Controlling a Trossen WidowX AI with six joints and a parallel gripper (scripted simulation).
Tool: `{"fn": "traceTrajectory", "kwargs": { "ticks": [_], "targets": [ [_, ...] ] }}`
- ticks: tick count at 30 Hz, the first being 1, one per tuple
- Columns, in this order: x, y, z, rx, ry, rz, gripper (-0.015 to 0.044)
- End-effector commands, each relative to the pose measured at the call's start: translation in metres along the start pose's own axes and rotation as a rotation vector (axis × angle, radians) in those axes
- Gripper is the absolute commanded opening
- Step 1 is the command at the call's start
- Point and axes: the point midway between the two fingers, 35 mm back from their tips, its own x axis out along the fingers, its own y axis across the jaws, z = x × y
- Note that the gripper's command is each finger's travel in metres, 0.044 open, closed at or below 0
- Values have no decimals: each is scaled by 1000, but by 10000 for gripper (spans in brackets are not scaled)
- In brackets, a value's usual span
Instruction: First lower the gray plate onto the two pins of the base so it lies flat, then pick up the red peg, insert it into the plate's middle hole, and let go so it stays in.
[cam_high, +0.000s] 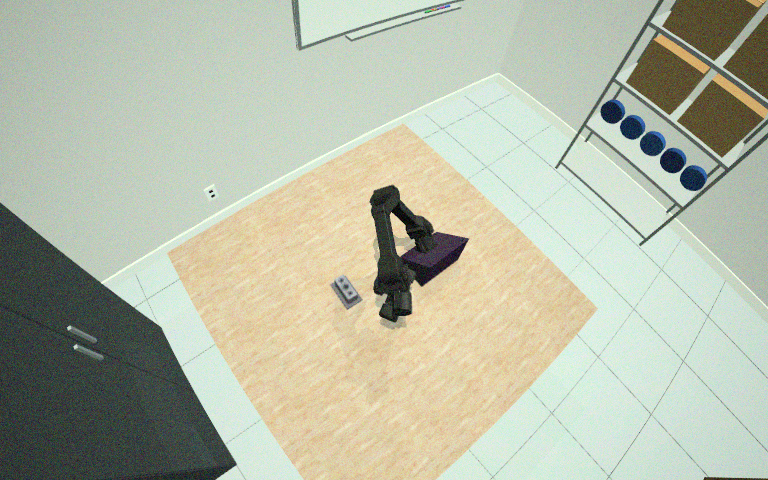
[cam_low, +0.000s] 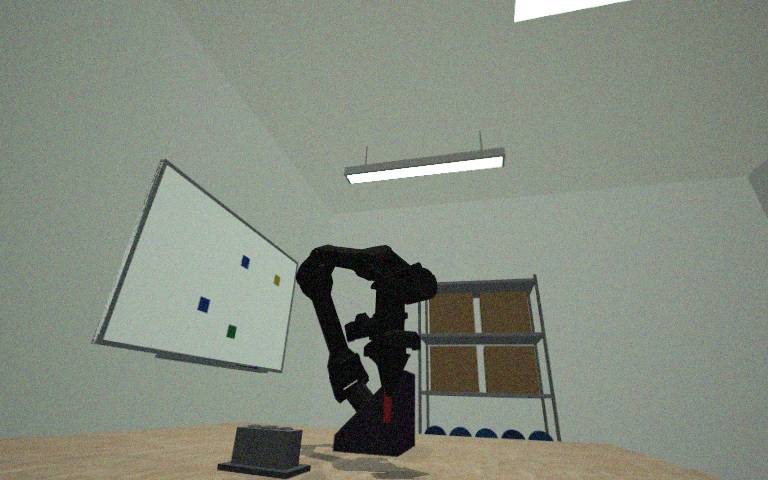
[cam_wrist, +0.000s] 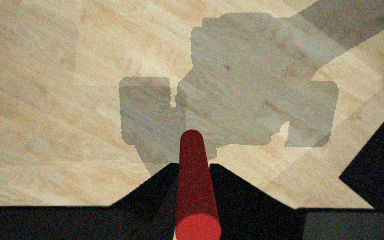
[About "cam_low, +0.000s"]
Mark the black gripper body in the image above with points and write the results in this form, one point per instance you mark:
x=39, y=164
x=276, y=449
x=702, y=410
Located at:
x=394, y=339

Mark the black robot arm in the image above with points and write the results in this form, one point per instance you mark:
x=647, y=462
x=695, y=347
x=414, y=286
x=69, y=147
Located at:
x=396, y=283

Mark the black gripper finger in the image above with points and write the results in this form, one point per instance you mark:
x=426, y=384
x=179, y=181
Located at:
x=393, y=365
x=380, y=369

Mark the red peg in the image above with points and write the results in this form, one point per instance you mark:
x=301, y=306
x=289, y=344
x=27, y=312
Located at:
x=386, y=408

